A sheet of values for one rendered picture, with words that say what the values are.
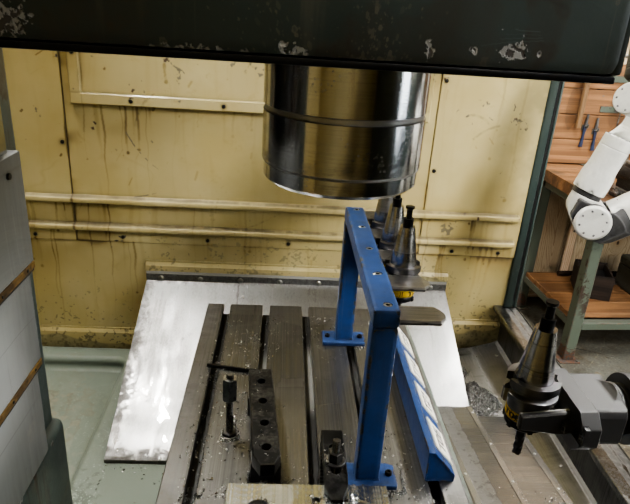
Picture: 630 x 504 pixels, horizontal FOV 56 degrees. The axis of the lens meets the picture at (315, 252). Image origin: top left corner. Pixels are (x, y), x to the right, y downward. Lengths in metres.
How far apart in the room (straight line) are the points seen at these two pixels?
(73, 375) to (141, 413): 0.40
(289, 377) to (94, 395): 0.71
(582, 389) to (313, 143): 0.47
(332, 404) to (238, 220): 0.69
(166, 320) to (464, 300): 0.89
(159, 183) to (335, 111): 1.22
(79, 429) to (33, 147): 0.75
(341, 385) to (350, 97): 0.84
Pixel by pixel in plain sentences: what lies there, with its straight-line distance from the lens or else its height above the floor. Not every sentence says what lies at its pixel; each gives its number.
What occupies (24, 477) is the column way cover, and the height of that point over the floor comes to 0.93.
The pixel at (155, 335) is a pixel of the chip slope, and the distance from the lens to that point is 1.68.
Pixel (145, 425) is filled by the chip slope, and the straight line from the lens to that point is 1.55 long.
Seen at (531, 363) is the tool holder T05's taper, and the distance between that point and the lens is 0.75.
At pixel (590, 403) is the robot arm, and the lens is 0.80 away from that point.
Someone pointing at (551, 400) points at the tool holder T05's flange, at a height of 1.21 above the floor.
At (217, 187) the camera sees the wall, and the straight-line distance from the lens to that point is 1.68.
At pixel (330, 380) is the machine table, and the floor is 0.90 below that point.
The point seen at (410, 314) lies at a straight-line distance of 0.89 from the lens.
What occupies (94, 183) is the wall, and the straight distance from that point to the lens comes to 1.75.
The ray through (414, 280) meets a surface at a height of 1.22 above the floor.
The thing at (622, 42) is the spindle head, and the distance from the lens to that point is 0.54.
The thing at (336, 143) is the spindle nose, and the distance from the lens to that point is 0.53.
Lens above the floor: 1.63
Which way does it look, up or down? 23 degrees down
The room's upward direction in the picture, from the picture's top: 4 degrees clockwise
